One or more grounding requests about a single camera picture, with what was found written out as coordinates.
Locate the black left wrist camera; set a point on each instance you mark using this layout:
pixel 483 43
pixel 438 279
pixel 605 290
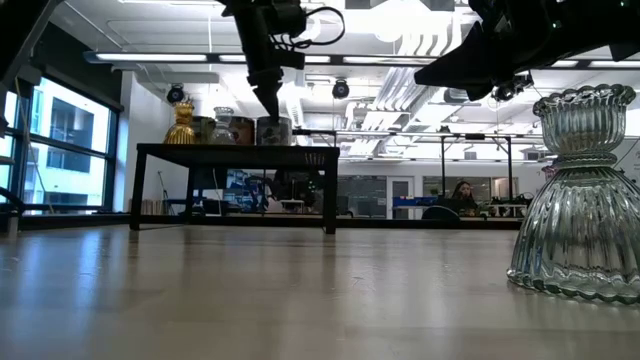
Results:
pixel 290 17

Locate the black perforated metal shelf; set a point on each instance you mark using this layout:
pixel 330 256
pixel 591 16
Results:
pixel 225 152

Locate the black office chair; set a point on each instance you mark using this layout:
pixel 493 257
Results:
pixel 440 214

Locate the silver candle tin purple label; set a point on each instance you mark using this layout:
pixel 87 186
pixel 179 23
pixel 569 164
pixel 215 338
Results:
pixel 274 134

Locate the silver candle tin orange label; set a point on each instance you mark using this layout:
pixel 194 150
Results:
pixel 245 131

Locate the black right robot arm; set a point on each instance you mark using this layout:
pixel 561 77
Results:
pixel 605 25

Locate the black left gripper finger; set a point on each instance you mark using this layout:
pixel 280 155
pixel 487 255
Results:
pixel 276 97
pixel 262 97

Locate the amber glass candlestick holder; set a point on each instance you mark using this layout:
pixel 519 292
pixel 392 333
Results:
pixel 180 132

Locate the person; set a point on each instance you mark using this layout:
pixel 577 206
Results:
pixel 464 192

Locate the black metal rack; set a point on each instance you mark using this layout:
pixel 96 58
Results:
pixel 443 165

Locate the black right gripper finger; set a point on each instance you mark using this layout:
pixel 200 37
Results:
pixel 465 55
pixel 465 82

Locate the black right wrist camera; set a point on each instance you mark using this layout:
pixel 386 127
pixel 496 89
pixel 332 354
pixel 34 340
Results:
pixel 505 92

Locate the pink glass candlestick holder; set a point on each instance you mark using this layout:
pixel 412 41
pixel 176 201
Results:
pixel 549 172

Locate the black round spotlight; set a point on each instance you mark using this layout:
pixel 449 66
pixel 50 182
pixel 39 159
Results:
pixel 175 94
pixel 341 89

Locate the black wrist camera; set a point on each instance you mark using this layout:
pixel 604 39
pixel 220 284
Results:
pixel 290 17
pixel 505 92

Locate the clear glass candlestick holder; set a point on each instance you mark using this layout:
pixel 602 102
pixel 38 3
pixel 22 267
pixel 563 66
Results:
pixel 222 135

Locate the silver candle tin yellow label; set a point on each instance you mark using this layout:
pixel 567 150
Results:
pixel 202 130

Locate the long ceiling light strip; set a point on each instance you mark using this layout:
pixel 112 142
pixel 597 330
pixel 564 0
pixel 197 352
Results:
pixel 150 57

